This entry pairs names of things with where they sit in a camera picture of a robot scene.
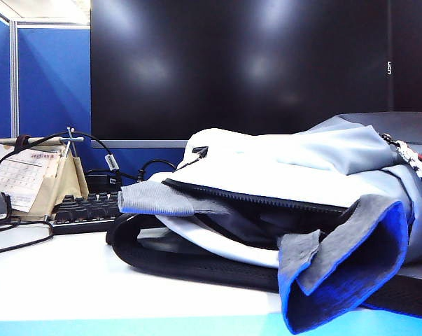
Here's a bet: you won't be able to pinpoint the white blue woven keychain strap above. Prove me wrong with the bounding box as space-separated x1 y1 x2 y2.
393 139 422 200

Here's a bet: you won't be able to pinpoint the dark brown loop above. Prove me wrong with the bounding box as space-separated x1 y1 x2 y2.
14 134 32 152

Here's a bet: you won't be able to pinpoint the black hub box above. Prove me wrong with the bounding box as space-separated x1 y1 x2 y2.
85 169 123 194

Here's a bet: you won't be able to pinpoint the large black monitor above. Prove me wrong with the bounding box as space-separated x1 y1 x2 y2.
90 0 390 150

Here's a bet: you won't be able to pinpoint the light gray backpack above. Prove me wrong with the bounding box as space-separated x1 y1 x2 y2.
105 111 422 320

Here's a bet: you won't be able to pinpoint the gray clothes with blue lining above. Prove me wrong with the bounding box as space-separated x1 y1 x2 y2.
118 181 410 335

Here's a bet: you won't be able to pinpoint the black looped cable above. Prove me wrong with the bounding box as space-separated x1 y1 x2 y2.
136 158 179 183

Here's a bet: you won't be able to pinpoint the metal cross rod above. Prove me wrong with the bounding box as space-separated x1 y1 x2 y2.
59 126 86 159

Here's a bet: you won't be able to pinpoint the black portrait monitor with logo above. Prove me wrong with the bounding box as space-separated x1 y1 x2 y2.
386 0 422 113

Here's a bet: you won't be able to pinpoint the beige desk calendar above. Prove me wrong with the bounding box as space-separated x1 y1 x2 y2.
0 136 90 222

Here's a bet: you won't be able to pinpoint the black keyboard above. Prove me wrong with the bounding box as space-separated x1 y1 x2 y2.
50 190 123 236

